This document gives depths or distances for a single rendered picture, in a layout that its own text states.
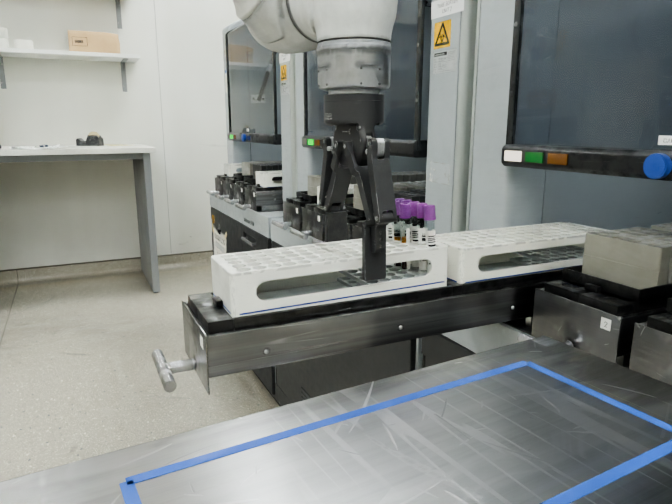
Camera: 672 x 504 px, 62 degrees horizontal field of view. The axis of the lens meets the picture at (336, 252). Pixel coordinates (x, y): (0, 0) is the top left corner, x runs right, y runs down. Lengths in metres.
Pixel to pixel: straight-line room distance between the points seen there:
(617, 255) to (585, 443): 0.43
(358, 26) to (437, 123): 0.49
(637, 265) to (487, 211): 0.31
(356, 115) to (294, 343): 0.28
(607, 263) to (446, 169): 0.40
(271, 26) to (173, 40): 3.45
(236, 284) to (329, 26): 0.31
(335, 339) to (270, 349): 0.08
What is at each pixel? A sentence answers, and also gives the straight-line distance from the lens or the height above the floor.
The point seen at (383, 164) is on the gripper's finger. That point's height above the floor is 0.98.
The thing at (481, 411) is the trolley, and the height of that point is 0.82.
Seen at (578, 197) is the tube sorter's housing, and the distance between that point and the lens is 1.09.
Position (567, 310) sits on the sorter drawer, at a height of 0.79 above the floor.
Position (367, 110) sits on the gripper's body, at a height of 1.04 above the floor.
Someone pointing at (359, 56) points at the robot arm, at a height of 1.10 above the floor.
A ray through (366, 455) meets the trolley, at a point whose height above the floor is 0.82.
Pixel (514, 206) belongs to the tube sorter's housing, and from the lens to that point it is 0.98.
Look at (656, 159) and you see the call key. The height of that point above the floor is 0.99.
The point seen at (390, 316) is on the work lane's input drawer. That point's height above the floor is 0.79.
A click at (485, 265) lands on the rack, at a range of 0.92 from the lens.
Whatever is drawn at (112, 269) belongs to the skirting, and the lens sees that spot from 4.25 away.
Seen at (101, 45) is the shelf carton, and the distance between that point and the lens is 3.91.
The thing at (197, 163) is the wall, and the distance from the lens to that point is 4.23.
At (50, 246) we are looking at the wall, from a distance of 4.21.
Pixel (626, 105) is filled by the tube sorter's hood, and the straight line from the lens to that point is 0.81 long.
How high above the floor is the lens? 1.03
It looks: 13 degrees down
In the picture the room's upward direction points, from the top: straight up
